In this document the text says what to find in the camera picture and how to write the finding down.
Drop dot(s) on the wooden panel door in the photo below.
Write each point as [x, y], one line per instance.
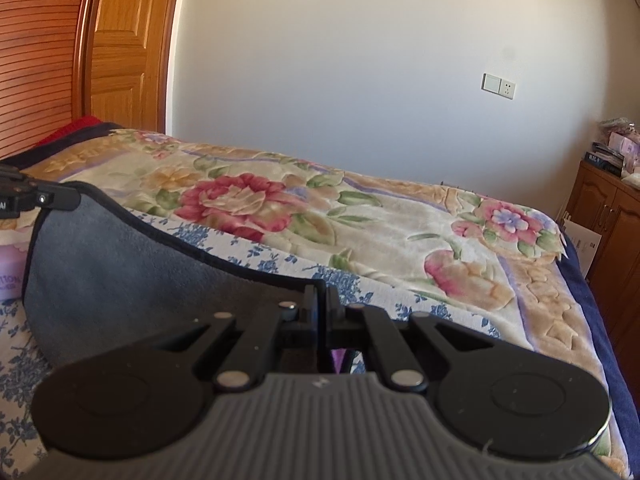
[127, 35]

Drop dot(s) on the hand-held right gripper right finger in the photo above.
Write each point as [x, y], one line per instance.
[334, 310]

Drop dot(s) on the white wall switch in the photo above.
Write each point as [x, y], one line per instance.
[491, 83]

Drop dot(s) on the stack of dark books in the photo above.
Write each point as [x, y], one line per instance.
[606, 160]

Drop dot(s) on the grey towel with black edge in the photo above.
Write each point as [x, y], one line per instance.
[125, 270]

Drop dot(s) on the red cloth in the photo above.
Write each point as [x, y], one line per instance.
[75, 129]

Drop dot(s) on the wooden louvered wardrobe door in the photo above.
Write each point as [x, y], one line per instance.
[35, 50]

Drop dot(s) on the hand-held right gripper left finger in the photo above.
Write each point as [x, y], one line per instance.
[311, 306]

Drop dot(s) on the blue floral white bed sheet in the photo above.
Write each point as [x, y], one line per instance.
[240, 256]

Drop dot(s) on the wooden cabinet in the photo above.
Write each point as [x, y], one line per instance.
[612, 225]

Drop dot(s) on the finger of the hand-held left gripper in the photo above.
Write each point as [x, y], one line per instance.
[62, 198]

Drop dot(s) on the dark blue blanket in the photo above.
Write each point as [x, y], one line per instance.
[616, 360]

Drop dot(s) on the white cardboard sheet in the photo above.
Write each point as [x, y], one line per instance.
[582, 247]

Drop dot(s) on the floral plush blanket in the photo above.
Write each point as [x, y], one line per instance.
[360, 220]

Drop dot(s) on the white wall socket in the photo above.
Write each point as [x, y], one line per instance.
[508, 88]

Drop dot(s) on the pink box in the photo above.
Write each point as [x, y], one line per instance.
[627, 147]

